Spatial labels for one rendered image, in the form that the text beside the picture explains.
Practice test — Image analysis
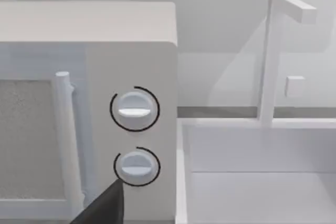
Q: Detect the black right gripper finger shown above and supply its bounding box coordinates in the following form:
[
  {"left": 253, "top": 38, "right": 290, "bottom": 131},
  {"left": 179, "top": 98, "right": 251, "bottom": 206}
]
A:
[{"left": 68, "top": 178, "right": 124, "bottom": 224}]

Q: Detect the small pale microwave knob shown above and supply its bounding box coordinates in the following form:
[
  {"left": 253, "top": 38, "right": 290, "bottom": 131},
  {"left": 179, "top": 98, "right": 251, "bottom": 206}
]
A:
[{"left": 118, "top": 151, "right": 155, "bottom": 183}]

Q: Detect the large pale microwave knob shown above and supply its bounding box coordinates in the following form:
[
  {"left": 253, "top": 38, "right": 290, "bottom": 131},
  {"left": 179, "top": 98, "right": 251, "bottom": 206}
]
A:
[{"left": 115, "top": 91, "right": 154, "bottom": 126}]

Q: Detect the pale microwave door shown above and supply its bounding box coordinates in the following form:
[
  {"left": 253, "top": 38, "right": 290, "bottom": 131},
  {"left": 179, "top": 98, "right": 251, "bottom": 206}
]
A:
[{"left": 0, "top": 48, "right": 91, "bottom": 221}]

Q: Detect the pale microwave oven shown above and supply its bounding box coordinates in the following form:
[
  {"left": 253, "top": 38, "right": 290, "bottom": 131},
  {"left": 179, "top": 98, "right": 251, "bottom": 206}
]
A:
[{"left": 0, "top": 1, "right": 179, "bottom": 224}]

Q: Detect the white sink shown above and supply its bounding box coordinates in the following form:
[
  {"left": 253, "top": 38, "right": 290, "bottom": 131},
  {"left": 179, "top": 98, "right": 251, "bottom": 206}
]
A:
[{"left": 175, "top": 118, "right": 336, "bottom": 224}]

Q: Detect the tall white tap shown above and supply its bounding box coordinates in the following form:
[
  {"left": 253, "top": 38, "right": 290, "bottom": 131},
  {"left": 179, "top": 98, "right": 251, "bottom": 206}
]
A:
[{"left": 256, "top": 0, "right": 318, "bottom": 127}]

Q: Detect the pale microwave door handle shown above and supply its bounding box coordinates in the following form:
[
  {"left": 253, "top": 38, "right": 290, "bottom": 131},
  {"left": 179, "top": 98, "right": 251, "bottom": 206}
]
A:
[{"left": 54, "top": 71, "right": 87, "bottom": 213}]

